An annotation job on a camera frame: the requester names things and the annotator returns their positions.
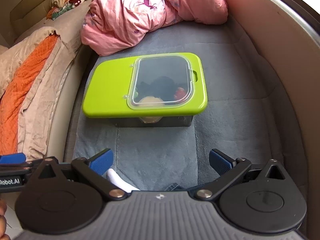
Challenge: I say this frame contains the smoky transparent storage box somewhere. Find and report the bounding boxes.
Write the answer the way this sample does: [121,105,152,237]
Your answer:
[110,115,194,127]

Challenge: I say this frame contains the round white blue container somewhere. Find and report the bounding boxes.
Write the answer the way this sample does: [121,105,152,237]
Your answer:
[138,96,165,124]

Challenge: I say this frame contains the red plush doll keychain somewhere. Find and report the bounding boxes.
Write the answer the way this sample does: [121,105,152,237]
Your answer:
[174,87,187,101]

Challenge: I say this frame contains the black plush toy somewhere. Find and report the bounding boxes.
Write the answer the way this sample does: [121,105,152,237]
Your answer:
[137,76,178,102]

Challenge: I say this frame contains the lime green box lid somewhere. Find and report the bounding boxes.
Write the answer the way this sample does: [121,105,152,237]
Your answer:
[82,53,208,118]

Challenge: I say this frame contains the person's left hand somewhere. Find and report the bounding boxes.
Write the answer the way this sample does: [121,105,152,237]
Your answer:
[0,200,11,240]

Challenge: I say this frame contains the white sock foot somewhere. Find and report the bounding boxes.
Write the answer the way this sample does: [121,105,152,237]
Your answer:
[106,168,139,193]

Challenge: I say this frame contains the right leg blue jeans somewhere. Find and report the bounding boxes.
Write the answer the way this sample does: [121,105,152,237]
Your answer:
[164,183,202,192]

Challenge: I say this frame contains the grey blue bed sheet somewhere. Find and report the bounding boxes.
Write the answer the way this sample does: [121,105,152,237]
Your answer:
[63,19,301,193]

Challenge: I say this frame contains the orange and beige blanket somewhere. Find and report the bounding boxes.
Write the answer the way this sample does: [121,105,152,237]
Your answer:
[1,2,92,160]

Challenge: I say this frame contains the pink duvet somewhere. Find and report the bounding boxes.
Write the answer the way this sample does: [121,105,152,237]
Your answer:
[80,0,228,56]

